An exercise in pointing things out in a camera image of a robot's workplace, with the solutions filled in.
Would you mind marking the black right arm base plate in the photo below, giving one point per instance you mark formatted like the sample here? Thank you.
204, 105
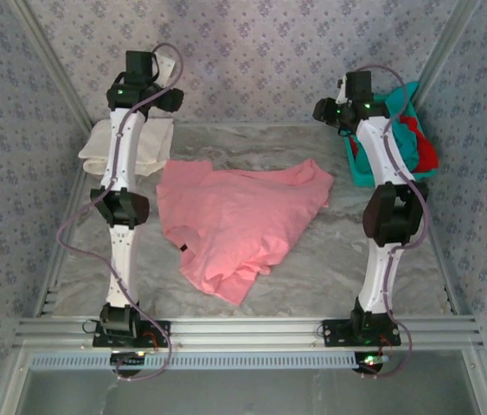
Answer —
334, 333

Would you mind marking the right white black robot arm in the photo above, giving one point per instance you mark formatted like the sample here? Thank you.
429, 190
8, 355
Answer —
377, 281

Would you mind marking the teal plastic basket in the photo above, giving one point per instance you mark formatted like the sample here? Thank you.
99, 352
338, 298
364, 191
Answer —
362, 178

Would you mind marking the folded white t-shirt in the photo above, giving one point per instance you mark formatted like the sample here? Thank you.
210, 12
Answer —
152, 142

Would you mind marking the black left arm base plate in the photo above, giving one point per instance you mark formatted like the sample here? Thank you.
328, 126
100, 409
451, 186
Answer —
158, 333

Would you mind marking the red t-shirt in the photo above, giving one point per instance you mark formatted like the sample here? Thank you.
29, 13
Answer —
428, 157

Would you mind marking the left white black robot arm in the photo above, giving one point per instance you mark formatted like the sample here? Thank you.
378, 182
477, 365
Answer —
122, 259

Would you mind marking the teal t-shirt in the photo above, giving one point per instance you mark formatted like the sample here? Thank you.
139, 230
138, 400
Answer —
408, 144

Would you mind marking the aluminium table side rail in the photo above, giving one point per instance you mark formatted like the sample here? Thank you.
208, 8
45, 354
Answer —
55, 268

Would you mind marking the aluminium mounting rail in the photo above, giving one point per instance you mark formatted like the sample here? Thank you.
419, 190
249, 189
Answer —
247, 330

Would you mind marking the right controller board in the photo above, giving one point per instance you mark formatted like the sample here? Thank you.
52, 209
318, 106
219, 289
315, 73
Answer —
372, 361

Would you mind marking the pink t-shirt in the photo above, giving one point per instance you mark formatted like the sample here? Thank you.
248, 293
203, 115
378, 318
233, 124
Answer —
234, 216

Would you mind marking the aluminium frame post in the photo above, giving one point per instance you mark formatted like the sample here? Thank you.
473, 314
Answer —
450, 43
57, 65

